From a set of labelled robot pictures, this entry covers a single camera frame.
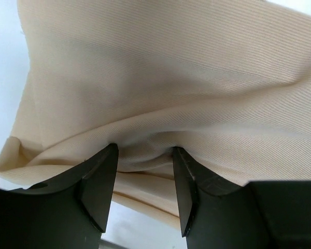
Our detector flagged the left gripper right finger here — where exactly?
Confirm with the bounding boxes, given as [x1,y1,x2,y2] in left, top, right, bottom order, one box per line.
[173,147,311,248]

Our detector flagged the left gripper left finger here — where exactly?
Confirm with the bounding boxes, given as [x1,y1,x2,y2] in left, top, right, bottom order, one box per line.
[0,144,119,248]

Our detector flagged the beige trousers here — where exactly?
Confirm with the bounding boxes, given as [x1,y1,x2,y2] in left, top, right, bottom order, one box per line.
[0,1,311,228]

